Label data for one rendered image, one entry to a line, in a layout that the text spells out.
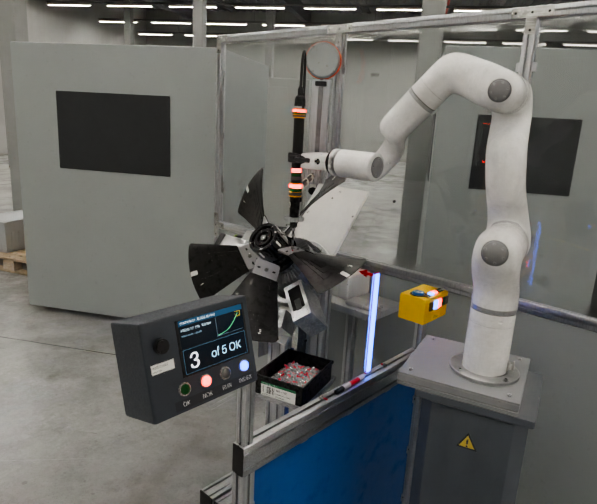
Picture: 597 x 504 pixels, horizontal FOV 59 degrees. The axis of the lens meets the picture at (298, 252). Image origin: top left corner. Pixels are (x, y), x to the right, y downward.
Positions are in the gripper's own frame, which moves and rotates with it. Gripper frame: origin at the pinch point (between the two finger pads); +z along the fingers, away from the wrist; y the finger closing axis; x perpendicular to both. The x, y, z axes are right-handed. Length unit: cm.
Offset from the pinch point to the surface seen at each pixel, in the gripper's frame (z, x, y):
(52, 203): 285, -62, 39
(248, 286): 6.1, -43.4, -14.4
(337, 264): -18.9, -32.5, 1.2
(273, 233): 6.5, -26.5, -3.2
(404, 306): -33, -47, 21
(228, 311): -40, -27, -63
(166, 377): -42, -35, -79
